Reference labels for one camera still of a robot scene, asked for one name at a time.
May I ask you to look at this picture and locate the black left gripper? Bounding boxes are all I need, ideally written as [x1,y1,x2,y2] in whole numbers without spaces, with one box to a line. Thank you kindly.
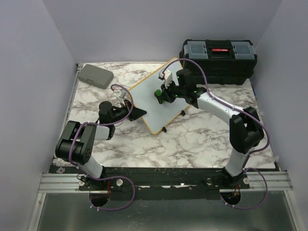
[110,100,147,125]

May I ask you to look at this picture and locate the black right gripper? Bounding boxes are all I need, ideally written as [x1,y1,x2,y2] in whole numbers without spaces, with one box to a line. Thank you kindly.
[159,79,186,104]

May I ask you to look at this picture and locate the green whiteboard eraser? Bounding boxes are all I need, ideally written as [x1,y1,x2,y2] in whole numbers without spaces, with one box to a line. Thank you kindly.
[154,90,162,97]

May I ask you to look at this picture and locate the yellow framed whiteboard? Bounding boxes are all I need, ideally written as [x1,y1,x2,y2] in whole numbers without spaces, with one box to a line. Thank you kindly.
[129,58,189,135]

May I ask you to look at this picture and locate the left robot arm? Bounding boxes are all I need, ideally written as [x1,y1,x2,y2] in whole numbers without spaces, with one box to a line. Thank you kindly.
[55,100,147,190]

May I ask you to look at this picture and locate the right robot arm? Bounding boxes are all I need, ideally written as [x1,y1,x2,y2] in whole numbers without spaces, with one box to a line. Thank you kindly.
[154,69,264,189]

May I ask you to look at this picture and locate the grey plastic case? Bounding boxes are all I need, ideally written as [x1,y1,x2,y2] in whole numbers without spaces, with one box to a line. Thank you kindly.
[77,64,114,89]

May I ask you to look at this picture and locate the black plastic toolbox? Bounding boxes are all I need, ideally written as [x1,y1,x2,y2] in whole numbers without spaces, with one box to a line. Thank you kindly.
[179,39,257,85]

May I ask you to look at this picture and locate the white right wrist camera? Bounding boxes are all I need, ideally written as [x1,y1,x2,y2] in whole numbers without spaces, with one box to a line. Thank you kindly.
[158,70,173,89]

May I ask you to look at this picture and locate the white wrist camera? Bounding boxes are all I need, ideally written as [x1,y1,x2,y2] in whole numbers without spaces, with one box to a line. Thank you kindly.
[158,70,173,89]
[114,89,127,103]

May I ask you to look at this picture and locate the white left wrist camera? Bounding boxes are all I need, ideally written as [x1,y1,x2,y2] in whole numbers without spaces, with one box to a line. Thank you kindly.
[114,89,127,103]

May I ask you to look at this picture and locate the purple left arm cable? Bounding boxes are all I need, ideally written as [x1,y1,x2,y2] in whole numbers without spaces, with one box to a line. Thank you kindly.
[68,84,137,212]

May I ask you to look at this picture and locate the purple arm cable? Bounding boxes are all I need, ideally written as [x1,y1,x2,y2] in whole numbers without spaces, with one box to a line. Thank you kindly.
[160,58,270,209]
[68,84,137,212]

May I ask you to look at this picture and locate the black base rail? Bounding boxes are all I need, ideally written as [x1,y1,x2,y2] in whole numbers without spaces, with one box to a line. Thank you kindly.
[49,166,256,202]

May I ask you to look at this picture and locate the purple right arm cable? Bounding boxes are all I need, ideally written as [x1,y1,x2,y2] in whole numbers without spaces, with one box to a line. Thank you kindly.
[160,58,270,209]

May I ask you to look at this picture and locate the aluminium frame rail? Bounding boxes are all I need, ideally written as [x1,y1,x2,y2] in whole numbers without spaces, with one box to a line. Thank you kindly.
[28,63,84,231]

